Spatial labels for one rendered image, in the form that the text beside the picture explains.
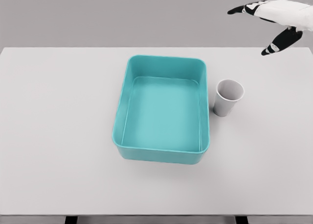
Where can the teal plastic basket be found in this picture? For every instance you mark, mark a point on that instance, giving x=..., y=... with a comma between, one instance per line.
x=161, y=114

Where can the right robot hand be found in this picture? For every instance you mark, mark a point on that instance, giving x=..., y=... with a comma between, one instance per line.
x=283, y=11

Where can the white paper cup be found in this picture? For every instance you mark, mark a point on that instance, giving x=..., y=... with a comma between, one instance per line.
x=226, y=101

